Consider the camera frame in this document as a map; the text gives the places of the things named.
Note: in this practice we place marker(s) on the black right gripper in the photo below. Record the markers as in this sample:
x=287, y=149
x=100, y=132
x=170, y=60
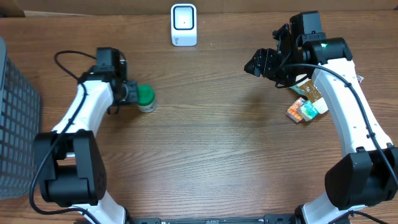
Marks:
x=264, y=63

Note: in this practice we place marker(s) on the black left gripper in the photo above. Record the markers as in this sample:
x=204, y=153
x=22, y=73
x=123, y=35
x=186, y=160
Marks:
x=132, y=93

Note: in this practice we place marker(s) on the green lid jar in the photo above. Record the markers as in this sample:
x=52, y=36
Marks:
x=147, y=102

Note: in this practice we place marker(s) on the orange tissue pack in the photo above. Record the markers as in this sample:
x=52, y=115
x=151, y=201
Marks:
x=293, y=111

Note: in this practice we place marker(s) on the beige brown snack pouch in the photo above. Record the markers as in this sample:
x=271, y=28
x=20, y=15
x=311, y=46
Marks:
x=313, y=94

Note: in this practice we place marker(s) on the small teal tissue pack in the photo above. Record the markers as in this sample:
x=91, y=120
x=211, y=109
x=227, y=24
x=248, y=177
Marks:
x=308, y=111

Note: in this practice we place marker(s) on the teal wet wipes pack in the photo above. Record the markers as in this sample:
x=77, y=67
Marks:
x=297, y=90

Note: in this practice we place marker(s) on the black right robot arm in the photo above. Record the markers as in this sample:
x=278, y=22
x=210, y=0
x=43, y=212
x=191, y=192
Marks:
x=366, y=175

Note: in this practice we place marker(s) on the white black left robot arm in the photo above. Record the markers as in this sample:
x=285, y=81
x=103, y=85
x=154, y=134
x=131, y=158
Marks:
x=71, y=176

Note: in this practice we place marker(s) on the white barcode scanner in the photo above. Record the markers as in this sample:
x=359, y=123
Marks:
x=183, y=23

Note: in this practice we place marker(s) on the black mesh basket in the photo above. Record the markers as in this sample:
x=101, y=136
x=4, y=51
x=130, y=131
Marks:
x=21, y=119

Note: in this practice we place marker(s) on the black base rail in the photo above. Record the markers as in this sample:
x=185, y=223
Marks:
x=214, y=221

